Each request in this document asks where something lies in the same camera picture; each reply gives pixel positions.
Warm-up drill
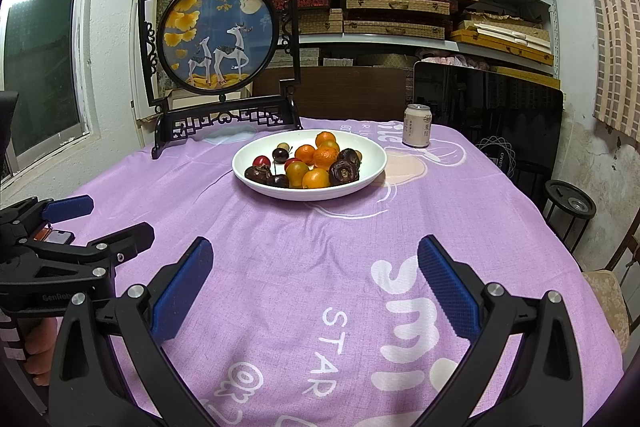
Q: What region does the brown wooden board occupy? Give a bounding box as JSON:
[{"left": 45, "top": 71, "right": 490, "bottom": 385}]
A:
[{"left": 250, "top": 66, "right": 408, "bottom": 120}]

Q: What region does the checkered beige curtain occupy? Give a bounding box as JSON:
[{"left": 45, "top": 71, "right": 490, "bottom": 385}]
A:
[{"left": 565, "top": 0, "right": 640, "bottom": 140}]

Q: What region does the purple printed tablecloth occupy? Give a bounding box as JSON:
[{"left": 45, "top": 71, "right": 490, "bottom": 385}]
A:
[{"left": 50, "top": 117, "right": 626, "bottom": 427}]

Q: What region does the person's left hand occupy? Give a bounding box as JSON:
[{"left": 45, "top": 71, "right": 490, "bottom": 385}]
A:
[{"left": 22, "top": 314, "right": 63, "bottom": 389}]

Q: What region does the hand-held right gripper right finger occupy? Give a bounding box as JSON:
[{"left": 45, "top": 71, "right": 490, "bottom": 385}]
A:
[{"left": 415, "top": 234, "right": 586, "bottom": 427}]

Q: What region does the beige seat cushion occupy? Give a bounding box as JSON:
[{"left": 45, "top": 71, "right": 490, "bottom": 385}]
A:
[{"left": 581, "top": 271, "right": 632, "bottom": 354}]

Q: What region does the white round plate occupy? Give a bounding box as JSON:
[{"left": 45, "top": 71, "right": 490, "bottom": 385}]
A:
[{"left": 231, "top": 129, "right": 388, "bottom": 202}]

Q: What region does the black glossy panel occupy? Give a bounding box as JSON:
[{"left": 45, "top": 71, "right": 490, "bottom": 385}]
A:
[{"left": 412, "top": 61, "right": 566, "bottom": 210}]

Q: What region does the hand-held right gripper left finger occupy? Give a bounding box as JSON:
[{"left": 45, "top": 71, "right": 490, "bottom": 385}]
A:
[{"left": 47, "top": 236, "right": 216, "bottom": 427}]

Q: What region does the wooden chair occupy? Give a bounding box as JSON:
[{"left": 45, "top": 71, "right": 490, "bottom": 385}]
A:
[{"left": 595, "top": 207, "right": 640, "bottom": 293}]

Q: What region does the white framed window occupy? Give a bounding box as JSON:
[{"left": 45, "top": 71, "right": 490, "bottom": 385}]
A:
[{"left": 0, "top": 0, "right": 99, "bottom": 175}]

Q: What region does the round deer embroidery black stand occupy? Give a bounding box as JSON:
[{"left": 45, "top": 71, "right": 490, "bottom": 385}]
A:
[{"left": 136, "top": 0, "right": 303, "bottom": 160}]

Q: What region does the yellow-orange mandarin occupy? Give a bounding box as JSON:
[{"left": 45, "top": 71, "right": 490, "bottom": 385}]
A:
[{"left": 285, "top": 162, "right": 309, "bottom": 188}]

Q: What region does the black round stool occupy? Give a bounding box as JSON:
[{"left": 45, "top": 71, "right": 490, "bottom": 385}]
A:
[{"left": 541, "top": 179, "right": 599, "bottom": 254}]

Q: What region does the pale drink can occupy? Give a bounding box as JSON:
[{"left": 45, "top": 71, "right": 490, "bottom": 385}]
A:
[{"left": 404, "top": 104, "right": 432, "bottom": 148}]

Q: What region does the pink cloth bundle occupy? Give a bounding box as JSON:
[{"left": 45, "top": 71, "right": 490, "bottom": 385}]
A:
[{"left": 417, "top": 47, "right": 493, "bottom": 71}]

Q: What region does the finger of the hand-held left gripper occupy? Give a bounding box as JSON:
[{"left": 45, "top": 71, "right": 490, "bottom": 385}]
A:
[
  {"left": 30, "top": 222, "right": 156, "bottom": 279},
  {"left": 20, "top": 194, "right": 96, "bottom": 229}
]

